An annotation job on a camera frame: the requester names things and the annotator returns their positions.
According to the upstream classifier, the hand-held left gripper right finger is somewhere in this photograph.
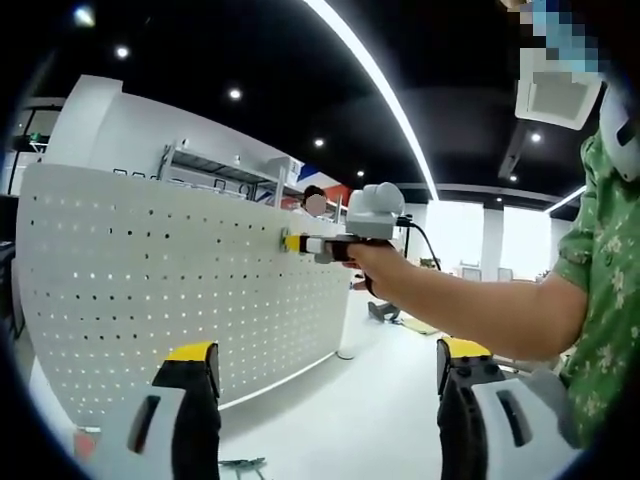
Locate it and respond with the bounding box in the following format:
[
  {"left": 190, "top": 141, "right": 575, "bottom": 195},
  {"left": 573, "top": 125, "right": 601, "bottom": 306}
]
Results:
[{"left": 436, "top": 337, "right": 584, "bottom": 480}]

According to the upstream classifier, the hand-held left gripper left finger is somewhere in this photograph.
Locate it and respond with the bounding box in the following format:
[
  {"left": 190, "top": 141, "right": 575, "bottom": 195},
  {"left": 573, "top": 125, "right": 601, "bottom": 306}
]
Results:
[{"left": 99, "top": 341, "right": 222, "bottom": 480}]

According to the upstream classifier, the white perforated mounting plate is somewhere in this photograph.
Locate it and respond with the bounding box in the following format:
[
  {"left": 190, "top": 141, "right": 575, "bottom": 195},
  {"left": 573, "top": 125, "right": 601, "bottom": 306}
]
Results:
[{"left": 14, "top": 162, "right": 359, "bottom": 419}]

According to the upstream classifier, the person's right hand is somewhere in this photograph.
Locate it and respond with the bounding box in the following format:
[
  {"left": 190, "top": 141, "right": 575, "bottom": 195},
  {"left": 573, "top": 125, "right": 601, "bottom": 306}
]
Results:
[{"left": 343, "top": 239, "right": 419, "bottom": 305}]

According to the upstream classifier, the long ceiling light strip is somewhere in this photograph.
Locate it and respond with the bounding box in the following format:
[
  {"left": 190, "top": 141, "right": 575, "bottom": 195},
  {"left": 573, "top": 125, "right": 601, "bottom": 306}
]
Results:
[{"left": 304, "top": 0, "right": 439, "bottom": 201}]

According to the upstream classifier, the grey curved object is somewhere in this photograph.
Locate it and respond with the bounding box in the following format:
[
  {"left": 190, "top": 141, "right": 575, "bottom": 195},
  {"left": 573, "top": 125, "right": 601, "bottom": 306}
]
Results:
[{"left": 367, "top": 299, "right": 401, "bottom": 324}]

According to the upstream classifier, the yellow cloth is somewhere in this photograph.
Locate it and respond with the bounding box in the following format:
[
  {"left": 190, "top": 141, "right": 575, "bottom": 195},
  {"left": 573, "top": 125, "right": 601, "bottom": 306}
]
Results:
[{"left": 399, "top": 317, "right": 441, "bottom": 336}]

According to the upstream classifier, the grey metal shelving rack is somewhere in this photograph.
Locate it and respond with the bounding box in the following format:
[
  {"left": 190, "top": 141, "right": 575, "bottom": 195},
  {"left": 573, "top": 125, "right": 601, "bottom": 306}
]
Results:
[{"left": 157, "top": 139, "right": 351, "bottom": 216}]

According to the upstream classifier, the group of ceiling spotlights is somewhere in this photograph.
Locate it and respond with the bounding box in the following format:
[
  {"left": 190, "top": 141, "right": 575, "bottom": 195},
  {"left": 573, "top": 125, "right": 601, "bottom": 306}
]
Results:
[{"left": 74, "top": 4, "right": 544, "bottom": 182}]

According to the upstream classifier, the operator in green floral shirt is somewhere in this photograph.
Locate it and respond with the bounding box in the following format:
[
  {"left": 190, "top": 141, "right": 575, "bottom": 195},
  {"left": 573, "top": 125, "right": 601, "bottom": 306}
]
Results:
[{"left": 552, "top": 132, "right": 640, "bottom": 451}]

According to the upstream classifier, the short ceiling light strip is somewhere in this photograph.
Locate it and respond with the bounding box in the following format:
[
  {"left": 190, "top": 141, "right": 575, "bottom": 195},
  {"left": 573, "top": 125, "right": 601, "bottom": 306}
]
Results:
[{"left": 549, "top": 184, "right": 587, "bottom": 214}]

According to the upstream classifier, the white ceiling air vent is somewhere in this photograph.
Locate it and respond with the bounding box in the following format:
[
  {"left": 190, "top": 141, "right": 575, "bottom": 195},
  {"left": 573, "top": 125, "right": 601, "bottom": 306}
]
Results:
[{"left": 514, "top": 47, "right": 604, "bottom": 132}]

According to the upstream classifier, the white worn device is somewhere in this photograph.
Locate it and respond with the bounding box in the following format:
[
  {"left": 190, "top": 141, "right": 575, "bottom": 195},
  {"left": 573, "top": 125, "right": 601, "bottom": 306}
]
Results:
[{"left": 597, "top": 82, "right": 640, "bottom": 184}]

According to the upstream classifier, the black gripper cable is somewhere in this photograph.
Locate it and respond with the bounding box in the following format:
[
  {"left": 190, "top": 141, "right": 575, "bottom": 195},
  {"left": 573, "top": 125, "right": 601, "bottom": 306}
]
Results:
[{"left": 397, "top": 215, "right": 444, "bottom": 274}]

